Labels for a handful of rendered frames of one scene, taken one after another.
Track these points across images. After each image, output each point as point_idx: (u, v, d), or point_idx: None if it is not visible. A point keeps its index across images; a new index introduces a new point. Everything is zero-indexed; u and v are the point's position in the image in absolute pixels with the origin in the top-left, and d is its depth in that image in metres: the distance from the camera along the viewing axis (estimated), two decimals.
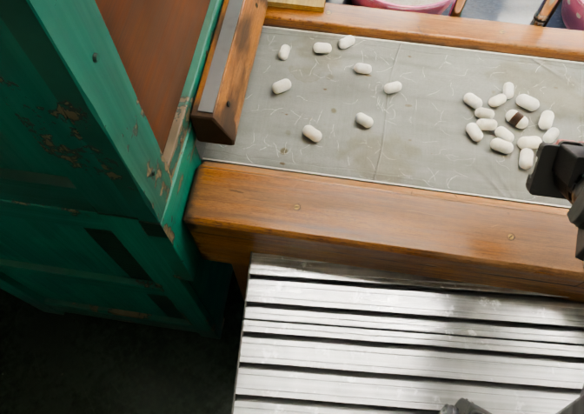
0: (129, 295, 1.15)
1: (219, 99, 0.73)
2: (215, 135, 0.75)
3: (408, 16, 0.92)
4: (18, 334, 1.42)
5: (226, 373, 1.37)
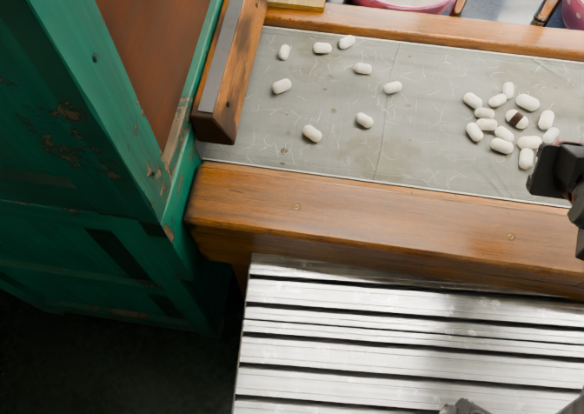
0: (129, 295, 1.15)
1: (219, 99, 0.73)
2: (215, 135, 0.75)
3: (408, 16, 0.92)
4: (18, 334, 1.42)
5: (226, 373, 1.37)
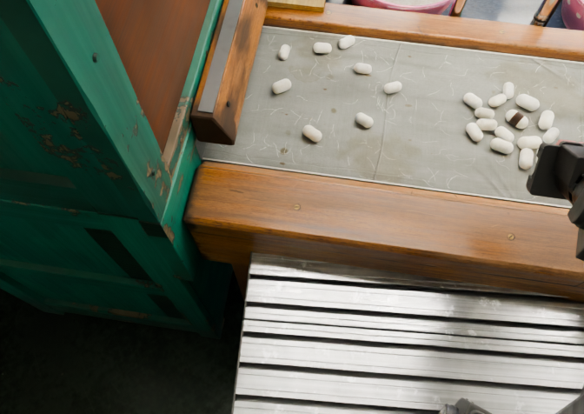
0: (129, 295, 1.15)
1: (219, 99, 0.73)
2: (215, 135, 0.75)
3: (408, 16, 0.92)
4: (18, 334, 1.42)
5: (226, 373, 1.37)
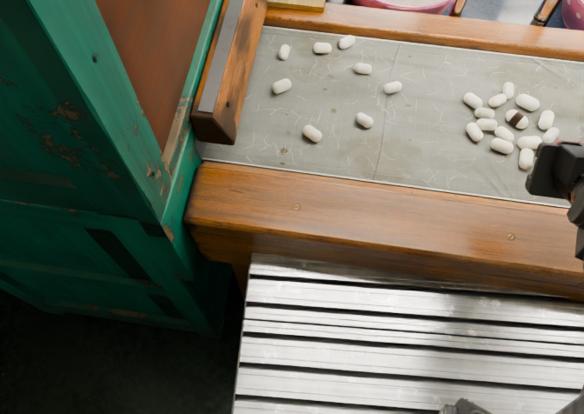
0: (129, 295, 1.15)
1: (219, 99, 0.73)
2: (215, 135, 0.75)
3: (408, 16, 0.92)
4: (18, 334, 1.42)
5: (226, 373, 1.37)
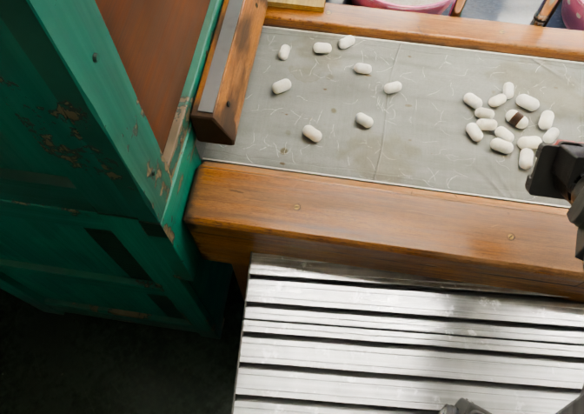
0: (129, 295, 1.15)
1: (219, 99, 0.73)
2: (215, 135, 0.75)
3: (408, 16, 0.92)
4: (18, 334, 1.42)
5: (226, 373, 1.37)
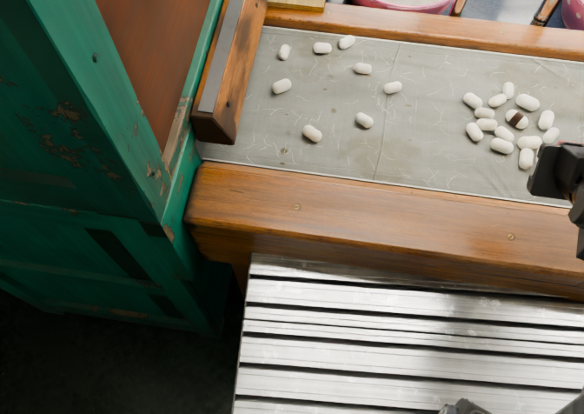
0: (129, 295, 1.15)
1: (219, 99, 0.73)
2: (215, 135, 0.75)
3: (408, 16, 0.92)
4: (18, 334, 1.42)
5: (226, 373, 1.37)
